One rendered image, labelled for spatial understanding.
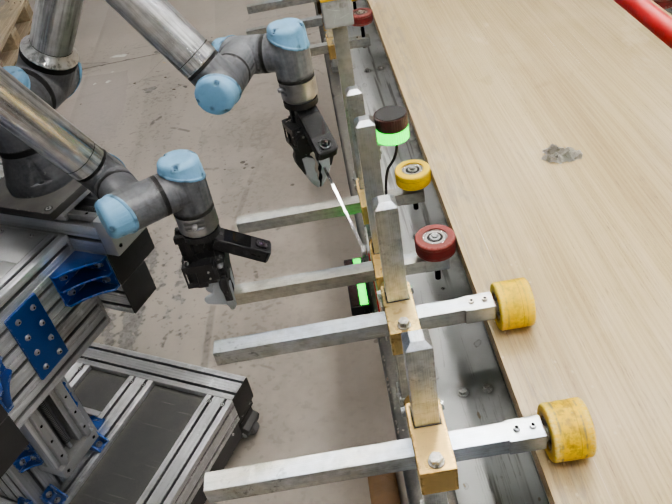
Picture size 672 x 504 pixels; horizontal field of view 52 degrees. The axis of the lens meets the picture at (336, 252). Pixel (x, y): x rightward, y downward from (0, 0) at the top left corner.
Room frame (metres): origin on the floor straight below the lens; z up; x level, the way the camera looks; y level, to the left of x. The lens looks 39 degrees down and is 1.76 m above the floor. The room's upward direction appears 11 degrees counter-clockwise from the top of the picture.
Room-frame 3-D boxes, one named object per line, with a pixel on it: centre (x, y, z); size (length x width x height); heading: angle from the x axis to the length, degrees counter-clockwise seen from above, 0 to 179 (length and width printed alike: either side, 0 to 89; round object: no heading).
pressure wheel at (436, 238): (1.04, -0.20, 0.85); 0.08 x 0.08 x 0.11
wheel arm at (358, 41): (2.29, -0.04, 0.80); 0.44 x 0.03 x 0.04; 88
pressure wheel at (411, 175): (1.29, -0.20, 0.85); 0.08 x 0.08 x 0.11
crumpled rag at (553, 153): (1.23, -0.52, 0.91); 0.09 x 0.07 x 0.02; 55
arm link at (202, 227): (1.05, 0.24, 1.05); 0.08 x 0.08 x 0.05
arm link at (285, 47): (1.29, 0.01, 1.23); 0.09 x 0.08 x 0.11; 72
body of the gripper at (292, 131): (1.29, 0.01, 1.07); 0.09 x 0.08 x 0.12; 18
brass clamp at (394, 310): (0.81, -0.08, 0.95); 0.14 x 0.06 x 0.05; 178
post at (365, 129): (1.08, -0.09, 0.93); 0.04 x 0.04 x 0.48; 88
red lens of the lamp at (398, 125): (1.08, -0.14, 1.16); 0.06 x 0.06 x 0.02
